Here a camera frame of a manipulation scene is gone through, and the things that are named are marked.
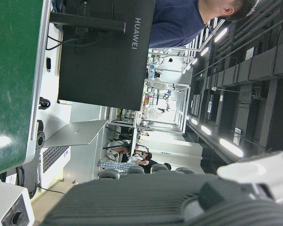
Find green conveyor belt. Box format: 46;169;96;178
0;0;51;178

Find person in navy shirt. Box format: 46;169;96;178
150;0;259;48

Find white desk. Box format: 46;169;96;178
29;22;74;165

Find white partition panel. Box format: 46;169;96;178
138;134;203;163

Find white control box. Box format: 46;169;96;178
0;180;36;226

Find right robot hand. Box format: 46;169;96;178
37;148;283;226

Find silver laptop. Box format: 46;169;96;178
41;119;109;174

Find coiled black cable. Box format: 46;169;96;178
38;97;51;111

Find person in checkered trousers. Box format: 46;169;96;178
99;153;156;170

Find thin black floor cable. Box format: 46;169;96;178
37;185;67;196

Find black monitor cable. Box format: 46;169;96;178
45;35;82;51

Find black flange bracket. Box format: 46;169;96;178
15;119;46;200

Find black Huawei monitor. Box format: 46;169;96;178
49;0;156;112

